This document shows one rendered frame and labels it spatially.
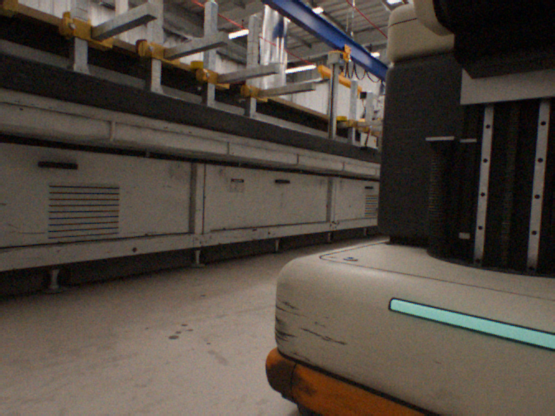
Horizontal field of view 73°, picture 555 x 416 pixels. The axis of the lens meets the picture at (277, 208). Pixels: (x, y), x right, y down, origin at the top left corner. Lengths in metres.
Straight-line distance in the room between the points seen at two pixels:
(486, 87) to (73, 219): 1.32
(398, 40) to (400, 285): 0.57
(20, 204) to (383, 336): 1.21
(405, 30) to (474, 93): 0.26
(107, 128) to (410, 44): 0.91
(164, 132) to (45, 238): 0.54
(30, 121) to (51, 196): 0.34
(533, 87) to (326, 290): 0.46
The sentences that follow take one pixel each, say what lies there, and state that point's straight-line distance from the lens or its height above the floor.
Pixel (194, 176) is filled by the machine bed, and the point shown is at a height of 0.43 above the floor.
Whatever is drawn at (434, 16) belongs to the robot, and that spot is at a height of 0.65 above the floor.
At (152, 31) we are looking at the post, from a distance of 1.46.
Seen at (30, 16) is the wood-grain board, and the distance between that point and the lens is 1.45.
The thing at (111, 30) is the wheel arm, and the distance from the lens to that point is 1.23.
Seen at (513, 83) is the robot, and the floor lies 0.58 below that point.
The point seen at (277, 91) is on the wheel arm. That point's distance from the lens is 1.70.
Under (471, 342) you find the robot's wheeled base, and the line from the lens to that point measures 0.51.
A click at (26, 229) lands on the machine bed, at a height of 0.23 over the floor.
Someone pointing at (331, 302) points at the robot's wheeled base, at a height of 0.23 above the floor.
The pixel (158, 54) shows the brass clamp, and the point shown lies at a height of 0.83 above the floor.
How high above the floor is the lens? 0.40
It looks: 3 degrees down
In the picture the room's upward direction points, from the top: 3 degrees clockwise
